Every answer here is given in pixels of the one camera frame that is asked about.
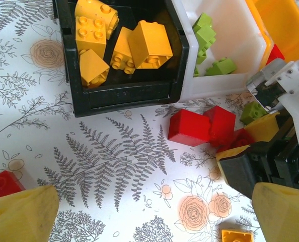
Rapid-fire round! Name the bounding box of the green lego brick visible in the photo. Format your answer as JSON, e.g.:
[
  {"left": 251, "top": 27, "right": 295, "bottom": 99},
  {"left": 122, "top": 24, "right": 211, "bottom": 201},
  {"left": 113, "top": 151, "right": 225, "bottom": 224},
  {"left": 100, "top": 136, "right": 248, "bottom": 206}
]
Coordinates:
[
  {"left": 196, "top": 25, "right": 217, "bottom": 55},
  {"left": 204, "top": 58, "right": 238, "bottom": 76},
  {"left": 192, "top": 13, "right": 213, "bottom": 35},
  {"left": 240, "top": 102, "right": 267, "bottom": 126},
  {"left": 196, "top": 47, "right": 208, "bottom": 66}
]

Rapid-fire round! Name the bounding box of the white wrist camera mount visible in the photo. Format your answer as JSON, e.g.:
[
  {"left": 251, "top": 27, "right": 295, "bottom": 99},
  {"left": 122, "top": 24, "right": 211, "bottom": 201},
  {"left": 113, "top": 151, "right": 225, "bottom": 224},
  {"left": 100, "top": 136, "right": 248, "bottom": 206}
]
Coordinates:
[{"left": 246, "top": 57, "right": 299, "bottom": 151}]

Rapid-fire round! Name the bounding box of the black plastic storage bin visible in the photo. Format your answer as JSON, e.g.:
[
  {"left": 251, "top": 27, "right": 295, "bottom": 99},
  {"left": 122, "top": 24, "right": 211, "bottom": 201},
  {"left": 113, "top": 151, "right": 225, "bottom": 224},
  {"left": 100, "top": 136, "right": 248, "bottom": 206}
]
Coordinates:
[{"left": 52, "top": 0, "right": 190, "bottom": 118}]

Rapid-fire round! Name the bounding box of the yellow plastic storage bin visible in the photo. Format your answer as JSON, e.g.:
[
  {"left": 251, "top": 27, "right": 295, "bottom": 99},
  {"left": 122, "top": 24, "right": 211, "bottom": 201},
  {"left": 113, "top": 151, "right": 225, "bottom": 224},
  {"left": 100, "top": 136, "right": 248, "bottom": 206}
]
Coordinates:
[{"left": 245, "top": 0, "right": 299, "bottom": 66}]

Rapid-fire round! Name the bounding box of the white plastic storage bin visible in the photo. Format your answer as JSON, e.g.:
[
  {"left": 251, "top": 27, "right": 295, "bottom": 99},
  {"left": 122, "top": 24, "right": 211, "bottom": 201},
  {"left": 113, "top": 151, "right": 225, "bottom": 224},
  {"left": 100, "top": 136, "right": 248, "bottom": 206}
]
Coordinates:
[{"left": 172, "top": 0, "right": 271, "bottom": 101}]

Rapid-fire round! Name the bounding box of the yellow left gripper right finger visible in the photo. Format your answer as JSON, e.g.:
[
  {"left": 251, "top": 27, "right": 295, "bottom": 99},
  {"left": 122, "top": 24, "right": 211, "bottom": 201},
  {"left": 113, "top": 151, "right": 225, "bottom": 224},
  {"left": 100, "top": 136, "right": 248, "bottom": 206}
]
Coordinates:
[{"left": 252, "top": 183, "right": 299, "bottom": 242}]

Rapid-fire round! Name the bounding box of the fern and flower print tablecloth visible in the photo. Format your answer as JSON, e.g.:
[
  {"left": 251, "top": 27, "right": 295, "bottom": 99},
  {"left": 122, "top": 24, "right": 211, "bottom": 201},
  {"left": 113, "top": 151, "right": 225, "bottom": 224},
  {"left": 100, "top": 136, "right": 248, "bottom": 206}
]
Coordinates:
[{"left": 0, "top": 0, "right": 299, "bottom": 242}]

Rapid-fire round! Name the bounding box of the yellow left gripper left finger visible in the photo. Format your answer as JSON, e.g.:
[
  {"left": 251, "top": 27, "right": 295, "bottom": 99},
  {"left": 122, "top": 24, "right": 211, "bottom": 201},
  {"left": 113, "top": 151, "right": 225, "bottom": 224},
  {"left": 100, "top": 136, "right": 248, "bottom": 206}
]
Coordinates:
[{"left": 0, "top": 185, "right": 60, "bottom": 242}]

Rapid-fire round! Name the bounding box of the rounded yellow lego brick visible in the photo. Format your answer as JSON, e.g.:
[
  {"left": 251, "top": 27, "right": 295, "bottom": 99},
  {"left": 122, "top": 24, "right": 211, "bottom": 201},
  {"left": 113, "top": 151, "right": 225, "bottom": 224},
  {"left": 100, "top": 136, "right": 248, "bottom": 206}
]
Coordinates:
[{"left": 75, "top": 0, "right": 120, "bottom": 40}]

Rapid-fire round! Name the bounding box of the large red lego brick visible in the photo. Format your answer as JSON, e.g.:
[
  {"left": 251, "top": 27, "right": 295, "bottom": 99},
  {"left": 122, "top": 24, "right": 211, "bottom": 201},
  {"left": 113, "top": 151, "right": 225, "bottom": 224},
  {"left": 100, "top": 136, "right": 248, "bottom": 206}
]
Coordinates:
[{"left": 266, "top": 44, "right": 286, "bottom": 66}]

